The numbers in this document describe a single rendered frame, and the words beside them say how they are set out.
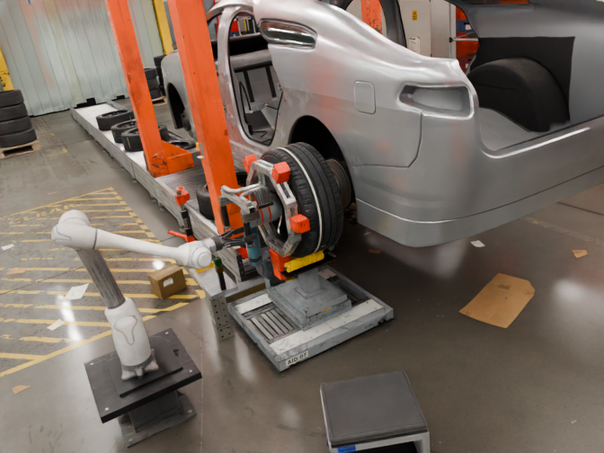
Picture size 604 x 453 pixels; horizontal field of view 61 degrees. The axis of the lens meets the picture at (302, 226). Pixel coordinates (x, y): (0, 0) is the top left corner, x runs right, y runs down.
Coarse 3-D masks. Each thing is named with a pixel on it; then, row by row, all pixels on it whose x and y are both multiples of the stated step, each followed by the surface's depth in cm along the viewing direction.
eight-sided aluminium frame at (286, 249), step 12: (252, 168) 298; (264, 168) 282; (252, 180) 308; (288, 192) 275; (288, 204) 271; (288, 216) 274; (288, 228) 279; (264, 240) 317; (276, 240) 313; (288, 240) 284; (300, 240) 284; (276, 252) 306; (288, 252) 294
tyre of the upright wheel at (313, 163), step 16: (304, 144) 294; (272, 160) 290; (288, 160) 279; (304, 160) 280; (320, 160) 282; (304, 176) 275; (320, 176) 277; (304, 192) 272; (320, 192) 275; (336, 192) 280; (304, 208) 273; (320, 208) 276; (336, 208) 280; (336, 224) 286; (304, 240) 286; (336, 240) 297; (304, 256) 298
